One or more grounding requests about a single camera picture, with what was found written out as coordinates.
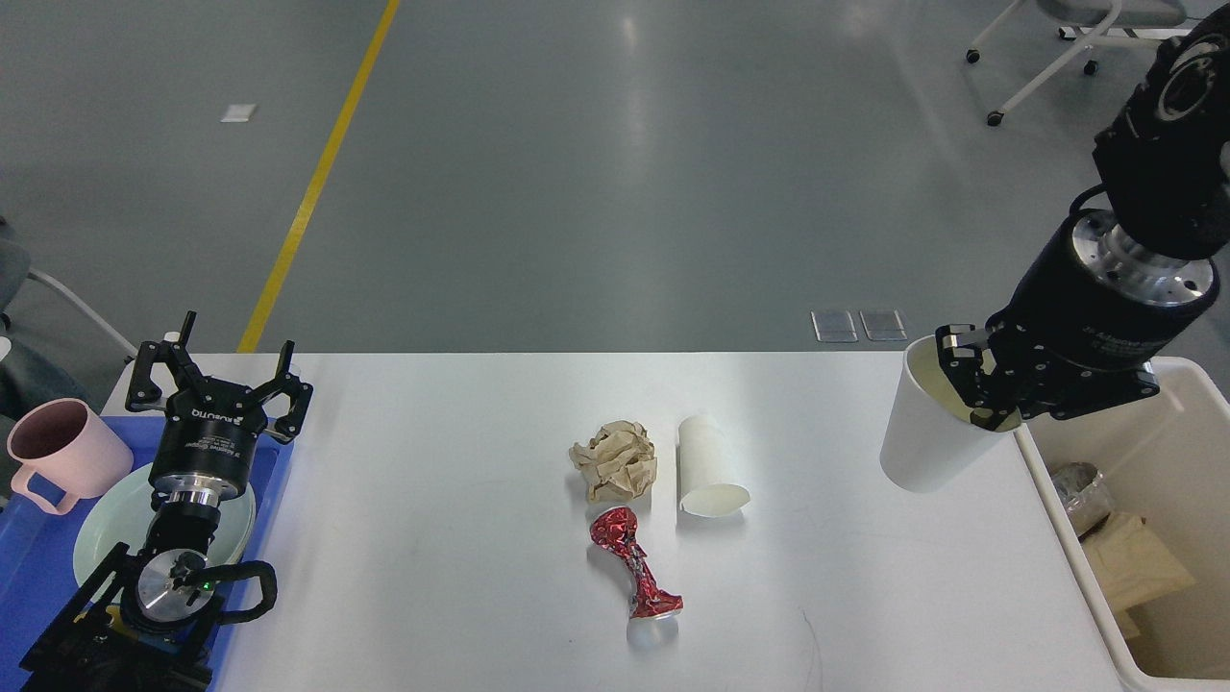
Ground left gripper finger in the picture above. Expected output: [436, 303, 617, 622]
[232, 340, 312, 444]
[125, 309, 212, 415]

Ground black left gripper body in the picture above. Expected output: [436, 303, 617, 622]
[149, 381, 264, 501]

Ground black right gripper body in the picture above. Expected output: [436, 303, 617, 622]
[988, 210, 1221, 372]

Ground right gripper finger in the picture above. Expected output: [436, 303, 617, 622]
[1021, 363, 1160, 420]
[936, 323, 1026, 431]

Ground light green plate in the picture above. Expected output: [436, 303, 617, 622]
[73, 467, 258, 585]

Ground white paper cup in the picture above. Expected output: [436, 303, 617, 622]
[879, 334, 1023, 492]
[677, 415, 752, 517]

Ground aluminium foil tray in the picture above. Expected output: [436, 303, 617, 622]
[1049, 461, 1116, 540]

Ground brown paper ball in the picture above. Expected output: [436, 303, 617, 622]
[568, 420, 658, 505]

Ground crushed red can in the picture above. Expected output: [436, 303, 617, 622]
[589, 506, 684, 619]

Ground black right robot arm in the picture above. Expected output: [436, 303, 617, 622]
[935, 9, 1228, 431]

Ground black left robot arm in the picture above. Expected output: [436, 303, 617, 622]
[18, 311, 312, 691]

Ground right floor outlet cover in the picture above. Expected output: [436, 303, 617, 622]
[859, 309, 908, 342]

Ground floor outlet cover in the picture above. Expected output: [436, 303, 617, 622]
[859, 309, 908, 342]
[811, 309, 860, 343]

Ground pink mug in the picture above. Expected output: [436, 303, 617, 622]
[6, 398, 135, 516]

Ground white plastic bin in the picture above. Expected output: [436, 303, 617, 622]
[1016, 358, 1229, 691]

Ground left floor outlet cover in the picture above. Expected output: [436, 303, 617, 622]
[811, 309, 860, 343]

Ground person in jeans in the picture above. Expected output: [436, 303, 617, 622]
[0, 216, 49, 424]

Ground white office chair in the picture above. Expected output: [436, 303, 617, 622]
[966, 1, 1196, 128]

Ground grey chair frame left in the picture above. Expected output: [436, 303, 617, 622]
[27, 267, 137, 363]

